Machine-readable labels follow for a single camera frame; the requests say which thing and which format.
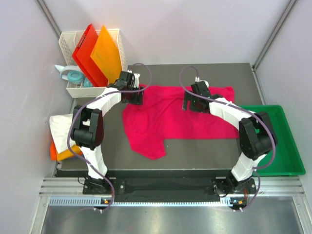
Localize magenta t shirt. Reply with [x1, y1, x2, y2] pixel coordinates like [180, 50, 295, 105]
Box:
[122, 85, 238, 160]

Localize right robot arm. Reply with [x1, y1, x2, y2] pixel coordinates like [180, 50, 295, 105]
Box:
[182, 77, 277, 194]

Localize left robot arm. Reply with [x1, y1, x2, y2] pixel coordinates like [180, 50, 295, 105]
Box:
[70, 70, 144, 195]

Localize orange plastic folder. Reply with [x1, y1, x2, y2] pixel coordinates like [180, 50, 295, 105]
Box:
[90, 26, 122, 84]

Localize white plastic organizer basket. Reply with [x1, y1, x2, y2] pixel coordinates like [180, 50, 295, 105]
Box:
[58, 29, 128, 98]

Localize red plastic folder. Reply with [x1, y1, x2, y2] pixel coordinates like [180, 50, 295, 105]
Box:
[72, 24, 108, 87]

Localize teal white headphones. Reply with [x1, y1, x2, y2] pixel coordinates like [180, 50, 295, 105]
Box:
[55, 65, 93, 88]

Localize white folded t shirt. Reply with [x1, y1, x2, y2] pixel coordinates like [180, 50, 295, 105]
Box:
[49, 114, 73, 153]

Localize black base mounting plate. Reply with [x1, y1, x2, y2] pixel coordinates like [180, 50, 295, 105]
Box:
[82, 169, 256, 203]

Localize orange folded t shirt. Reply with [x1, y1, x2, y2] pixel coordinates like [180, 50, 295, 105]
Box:
[50, 141, 82, 161]

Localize green plastic tray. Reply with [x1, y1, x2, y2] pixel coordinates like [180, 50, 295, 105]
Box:
[242, 105, 306, 176]

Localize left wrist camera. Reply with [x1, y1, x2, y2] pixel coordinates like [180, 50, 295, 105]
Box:
[128, 70, 140, 88]

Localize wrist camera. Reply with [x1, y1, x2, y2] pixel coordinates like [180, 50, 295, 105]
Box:
[128, 70, 140, 88]
[195, 77, 209, 88]

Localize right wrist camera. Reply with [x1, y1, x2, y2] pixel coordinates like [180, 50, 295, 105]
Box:
[195, 77, 209, 88]

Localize white slotted cable duct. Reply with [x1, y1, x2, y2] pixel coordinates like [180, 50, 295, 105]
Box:
[48, 196, 247, 207]

